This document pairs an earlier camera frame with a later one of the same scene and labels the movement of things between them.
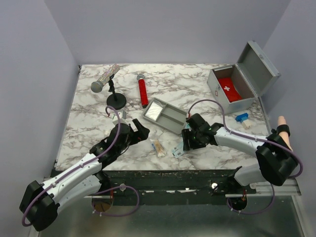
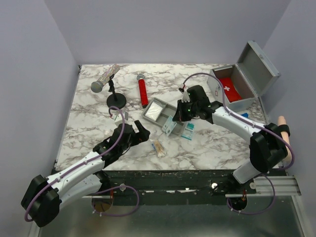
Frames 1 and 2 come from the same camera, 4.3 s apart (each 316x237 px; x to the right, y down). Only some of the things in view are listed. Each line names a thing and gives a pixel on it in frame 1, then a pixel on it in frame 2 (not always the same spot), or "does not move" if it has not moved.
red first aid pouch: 229,89 does not move
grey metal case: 237,86 does not move
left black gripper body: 134,137 does not move
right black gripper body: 194,140 → 187,110
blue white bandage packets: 179,150 → 169,125
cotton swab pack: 160,150 does not move
